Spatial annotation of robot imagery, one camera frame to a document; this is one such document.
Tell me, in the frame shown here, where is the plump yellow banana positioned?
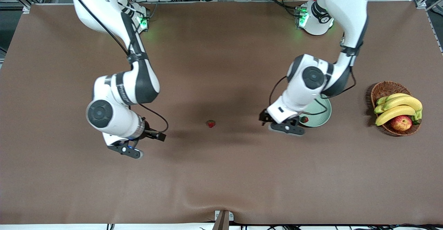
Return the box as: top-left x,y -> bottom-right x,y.
375,105 -> 417,127

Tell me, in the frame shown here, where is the brown wicker basket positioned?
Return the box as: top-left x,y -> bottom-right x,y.
370,81 -> 422,136

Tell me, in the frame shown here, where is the long aluminium frame rail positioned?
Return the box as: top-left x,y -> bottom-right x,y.
414,0 -> 443,54

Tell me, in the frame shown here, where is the grey metal clamp bracket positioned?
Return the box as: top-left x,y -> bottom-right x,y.
212,210 -> 234,230

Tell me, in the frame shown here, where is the pale green round plate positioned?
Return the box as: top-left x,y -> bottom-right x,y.
299,94 -> 332,128

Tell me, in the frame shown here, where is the small yellow-green banana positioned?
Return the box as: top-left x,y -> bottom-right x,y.
377,93 -> 410,106

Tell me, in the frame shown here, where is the brown table cover mat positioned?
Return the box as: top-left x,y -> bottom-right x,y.
0,0 -> 443,225

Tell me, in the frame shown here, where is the red yellow apple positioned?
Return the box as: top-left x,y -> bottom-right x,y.
390,115 -> 413,131

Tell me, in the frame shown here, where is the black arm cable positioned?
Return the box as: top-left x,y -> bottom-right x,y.
269,33 -> 357,114
71,0 -> 169,134

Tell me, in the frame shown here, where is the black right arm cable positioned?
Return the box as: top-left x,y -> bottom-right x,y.
71,0 -> 169,134

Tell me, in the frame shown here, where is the yellow banana bunch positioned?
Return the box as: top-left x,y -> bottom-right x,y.
374,96 -> 423,114

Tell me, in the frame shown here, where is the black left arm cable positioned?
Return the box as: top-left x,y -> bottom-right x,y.
269,33 -> 357,114

